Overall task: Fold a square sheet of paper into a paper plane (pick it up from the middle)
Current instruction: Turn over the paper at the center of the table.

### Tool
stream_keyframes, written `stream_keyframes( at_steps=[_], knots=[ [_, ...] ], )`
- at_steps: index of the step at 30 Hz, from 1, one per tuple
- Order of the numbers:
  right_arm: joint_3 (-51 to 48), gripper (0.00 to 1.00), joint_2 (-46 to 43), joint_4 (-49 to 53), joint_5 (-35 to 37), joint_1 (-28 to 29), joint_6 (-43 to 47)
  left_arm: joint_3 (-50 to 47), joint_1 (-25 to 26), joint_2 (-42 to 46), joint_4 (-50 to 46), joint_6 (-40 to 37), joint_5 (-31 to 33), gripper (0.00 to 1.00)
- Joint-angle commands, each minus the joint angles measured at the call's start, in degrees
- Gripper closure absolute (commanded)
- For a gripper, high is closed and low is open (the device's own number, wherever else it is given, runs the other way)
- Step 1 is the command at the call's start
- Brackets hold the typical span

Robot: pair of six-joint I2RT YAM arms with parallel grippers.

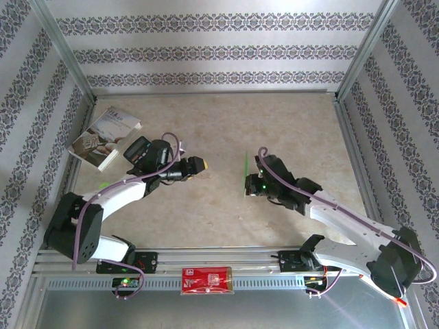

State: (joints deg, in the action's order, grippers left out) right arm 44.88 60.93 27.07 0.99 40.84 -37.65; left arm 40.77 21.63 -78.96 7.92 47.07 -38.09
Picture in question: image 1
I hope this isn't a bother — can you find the aluminium table edge rail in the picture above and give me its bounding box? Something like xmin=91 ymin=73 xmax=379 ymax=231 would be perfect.
xmin=334 ymin=95 xmax=390 ymax=247
xmin=51 ymin=97 xmax=99 ymax=220
xmin=91 ymin=89 xmax=339 ymax=101

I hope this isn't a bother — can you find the red packet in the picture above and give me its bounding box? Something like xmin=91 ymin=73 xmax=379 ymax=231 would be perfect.
xmin=181 ymin=266 xmax=236 ymax=296

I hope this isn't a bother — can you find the softcover book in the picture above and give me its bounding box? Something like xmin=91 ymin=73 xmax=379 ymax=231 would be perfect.
xmin=67 ymin=106 xmax=143 ymax=172

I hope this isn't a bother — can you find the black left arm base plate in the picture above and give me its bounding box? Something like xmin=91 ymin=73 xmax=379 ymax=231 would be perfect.
xmin=95 ymin=252 xmax=159 ymax=275

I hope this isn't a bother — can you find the metal shelf sheet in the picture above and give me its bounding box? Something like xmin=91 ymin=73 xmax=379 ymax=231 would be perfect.
xmin=32 ymin=273 xmax=418 ymax=329

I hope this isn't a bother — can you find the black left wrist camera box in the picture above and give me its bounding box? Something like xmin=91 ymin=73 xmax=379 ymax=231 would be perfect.
xmin=147 ymin=139 xmax=174 ymax=167

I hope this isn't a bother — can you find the aluminium mounting rail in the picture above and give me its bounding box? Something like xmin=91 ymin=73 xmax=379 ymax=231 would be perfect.
xmin=32 ymin=247 xmax=407 ymax=275

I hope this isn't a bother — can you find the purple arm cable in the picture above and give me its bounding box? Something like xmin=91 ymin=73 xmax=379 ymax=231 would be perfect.
xmin=71 ymin=132 xmax=188 ymax=300
xmin=259 ymin=147 xmax=438 ymax=298

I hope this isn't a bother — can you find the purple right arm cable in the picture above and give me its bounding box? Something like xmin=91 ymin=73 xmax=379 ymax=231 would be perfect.
xmin=259 ymin=147 xmax=438 ymax=298

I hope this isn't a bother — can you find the black calculator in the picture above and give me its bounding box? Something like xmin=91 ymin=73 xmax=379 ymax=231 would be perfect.
xmin=123 ymin=136 xmax=152 ymax=166

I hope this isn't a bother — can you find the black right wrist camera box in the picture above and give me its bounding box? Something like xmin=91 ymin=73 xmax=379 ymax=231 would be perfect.
xmin=255 ymin=154 xmax=296 ymax=184

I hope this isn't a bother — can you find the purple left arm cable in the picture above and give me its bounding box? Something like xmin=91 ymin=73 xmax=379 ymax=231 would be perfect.
xmin=71 ymin=132 xmax=188 ymax=300

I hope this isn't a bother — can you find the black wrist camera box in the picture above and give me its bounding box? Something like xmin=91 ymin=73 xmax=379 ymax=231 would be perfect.
xmin=147 ymin=139 xmax=174 ymax=167
xmin=255 ymin=154 xmax=296 ymax=184

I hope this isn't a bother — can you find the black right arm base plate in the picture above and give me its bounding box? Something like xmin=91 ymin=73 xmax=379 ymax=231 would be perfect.
xmin=270 ymin=249 xmax=342 ymax=274

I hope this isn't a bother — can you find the aluminium corner post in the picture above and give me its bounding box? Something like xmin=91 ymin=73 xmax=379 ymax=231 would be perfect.
xmin=29 ymin=0 xmax=97 ymax=103
xmin=335 ymin=0 xmax=401 ymax=100

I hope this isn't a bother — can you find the grey slotted cable duct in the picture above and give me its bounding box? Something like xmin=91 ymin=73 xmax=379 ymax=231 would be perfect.
xmin=46 ymin=276 xmax=307 ymax=291

